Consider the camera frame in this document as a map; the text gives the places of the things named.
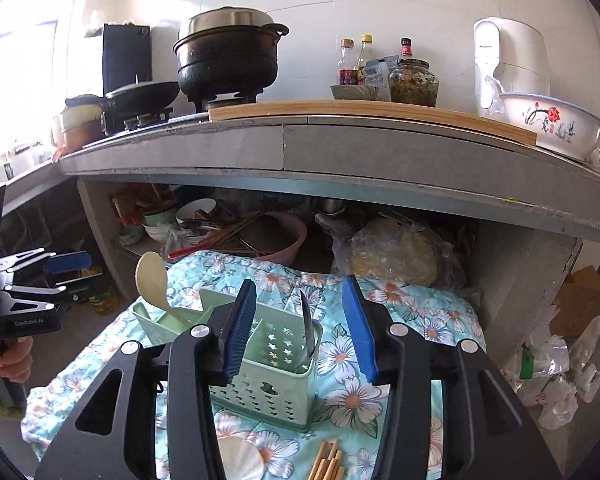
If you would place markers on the glass pickle jar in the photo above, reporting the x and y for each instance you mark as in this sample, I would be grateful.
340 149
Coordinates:
411 82

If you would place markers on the large metal spoon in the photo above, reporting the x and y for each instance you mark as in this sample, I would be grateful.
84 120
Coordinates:
307 329

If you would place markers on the pink plastic basin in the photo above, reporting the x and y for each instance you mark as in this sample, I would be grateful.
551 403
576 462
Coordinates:
275 237

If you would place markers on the cooking oil bottle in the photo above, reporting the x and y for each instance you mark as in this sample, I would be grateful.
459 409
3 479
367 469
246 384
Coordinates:
104 302

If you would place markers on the gas stove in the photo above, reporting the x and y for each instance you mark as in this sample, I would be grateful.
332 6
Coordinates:
113 124

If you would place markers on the floral quilted table cover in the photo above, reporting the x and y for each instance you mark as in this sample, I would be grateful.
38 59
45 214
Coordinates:
348 408

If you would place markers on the mint green utensil holder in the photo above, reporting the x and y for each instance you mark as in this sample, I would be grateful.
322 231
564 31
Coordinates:
276 383

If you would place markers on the white ceramic soup spoon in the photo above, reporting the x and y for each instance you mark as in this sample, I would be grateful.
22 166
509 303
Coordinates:
241 459

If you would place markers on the white electric kettle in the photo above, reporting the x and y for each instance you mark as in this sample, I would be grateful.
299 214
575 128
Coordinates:
510 56

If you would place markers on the black frying pan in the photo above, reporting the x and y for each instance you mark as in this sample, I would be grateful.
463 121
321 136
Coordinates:
142 98

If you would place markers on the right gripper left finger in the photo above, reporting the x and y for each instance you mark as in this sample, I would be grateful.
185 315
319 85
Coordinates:
232 323

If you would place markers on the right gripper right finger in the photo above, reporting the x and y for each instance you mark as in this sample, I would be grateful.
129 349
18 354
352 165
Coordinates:
368 325

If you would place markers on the sauce bottle red label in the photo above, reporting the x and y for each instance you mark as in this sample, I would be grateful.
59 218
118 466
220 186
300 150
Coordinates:
347 71

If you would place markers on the white floral enamel basin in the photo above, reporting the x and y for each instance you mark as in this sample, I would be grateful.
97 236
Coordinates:
560 127

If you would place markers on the bagged round food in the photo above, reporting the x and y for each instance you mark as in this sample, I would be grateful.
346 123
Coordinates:
391 251

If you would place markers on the wooden chopstick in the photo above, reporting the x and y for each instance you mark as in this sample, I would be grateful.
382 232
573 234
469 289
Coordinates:
319 460
331 463

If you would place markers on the person's left hand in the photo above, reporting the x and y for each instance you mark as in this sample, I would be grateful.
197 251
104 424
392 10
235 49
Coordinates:
16 361

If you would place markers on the stack of bowls on shelf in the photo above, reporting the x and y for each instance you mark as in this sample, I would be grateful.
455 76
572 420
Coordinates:
159 219

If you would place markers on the black cooking pot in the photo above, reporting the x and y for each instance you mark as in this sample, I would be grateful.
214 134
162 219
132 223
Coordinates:
227 51

